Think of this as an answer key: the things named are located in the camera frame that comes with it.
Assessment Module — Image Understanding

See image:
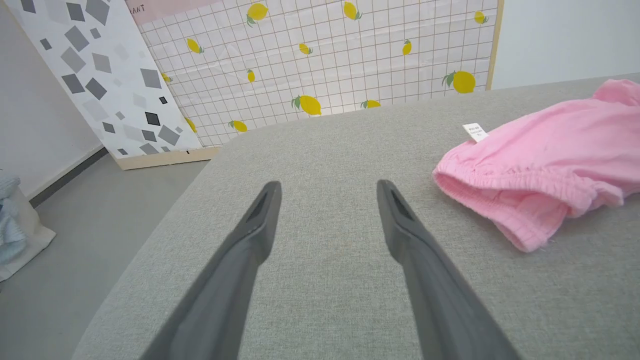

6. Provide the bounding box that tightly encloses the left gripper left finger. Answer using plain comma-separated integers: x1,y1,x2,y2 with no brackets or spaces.
140,180,283,360

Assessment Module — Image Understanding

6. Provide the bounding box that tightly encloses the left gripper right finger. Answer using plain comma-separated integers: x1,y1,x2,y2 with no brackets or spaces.
376,179,522,360

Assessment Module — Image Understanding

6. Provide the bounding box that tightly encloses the pink garment with white label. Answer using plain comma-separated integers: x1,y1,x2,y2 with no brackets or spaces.
432,78,640,254

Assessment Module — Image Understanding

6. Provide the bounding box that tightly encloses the white fabric laundry bag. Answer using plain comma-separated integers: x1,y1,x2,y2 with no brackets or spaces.
0,186,57,282

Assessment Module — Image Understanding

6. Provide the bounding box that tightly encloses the grey terrazzo pattern board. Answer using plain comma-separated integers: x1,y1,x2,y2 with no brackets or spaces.
2,0,222,171

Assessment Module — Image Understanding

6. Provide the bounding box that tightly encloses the light blue cloth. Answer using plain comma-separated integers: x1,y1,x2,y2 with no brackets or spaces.
0,171,27,265

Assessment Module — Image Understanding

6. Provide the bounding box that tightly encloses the lemon print grid board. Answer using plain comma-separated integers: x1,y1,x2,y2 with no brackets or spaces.
125,0,505,149

